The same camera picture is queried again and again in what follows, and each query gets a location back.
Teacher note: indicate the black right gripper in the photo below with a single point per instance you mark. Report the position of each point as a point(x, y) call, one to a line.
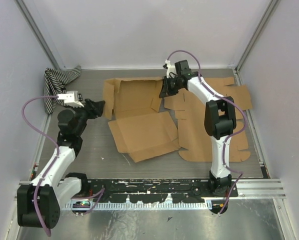
point(166, 91)

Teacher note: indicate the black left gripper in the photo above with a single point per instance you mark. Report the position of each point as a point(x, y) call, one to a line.
point(94, 109)

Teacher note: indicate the brown cardboard box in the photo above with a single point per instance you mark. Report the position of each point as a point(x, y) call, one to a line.
point(139, 128)

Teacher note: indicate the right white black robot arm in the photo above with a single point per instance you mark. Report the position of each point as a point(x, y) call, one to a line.
point(219, 116)

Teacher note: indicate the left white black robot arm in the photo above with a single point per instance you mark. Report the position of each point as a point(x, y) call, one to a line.
point(39, 202)

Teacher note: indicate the black white striped cloth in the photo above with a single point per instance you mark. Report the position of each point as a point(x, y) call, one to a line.
point(55, 82)

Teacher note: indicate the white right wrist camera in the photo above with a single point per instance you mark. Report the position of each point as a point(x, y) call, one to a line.
point(170, 69)

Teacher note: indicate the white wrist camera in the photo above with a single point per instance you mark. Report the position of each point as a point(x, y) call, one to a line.
point(170, 69)
point(71, 98)

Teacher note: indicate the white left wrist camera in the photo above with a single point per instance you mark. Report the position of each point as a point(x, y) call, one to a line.
point(71, 98)

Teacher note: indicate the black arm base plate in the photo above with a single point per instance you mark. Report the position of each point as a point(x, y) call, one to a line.
point(184, 190)

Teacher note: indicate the slotted grey cable duct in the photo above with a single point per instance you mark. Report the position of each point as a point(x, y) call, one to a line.
point(167, 205)

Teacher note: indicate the left aluminium corner post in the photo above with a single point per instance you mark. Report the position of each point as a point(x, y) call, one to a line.
point(32, 16)

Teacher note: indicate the aluminium corner post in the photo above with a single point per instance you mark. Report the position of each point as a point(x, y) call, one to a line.
point(32, 16)
point(270, 9)

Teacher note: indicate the aluminium front rail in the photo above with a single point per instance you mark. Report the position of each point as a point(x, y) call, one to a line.
point(246, 188)

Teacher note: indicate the right aluminium corner post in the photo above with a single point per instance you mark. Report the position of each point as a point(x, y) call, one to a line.
point(270, 9)

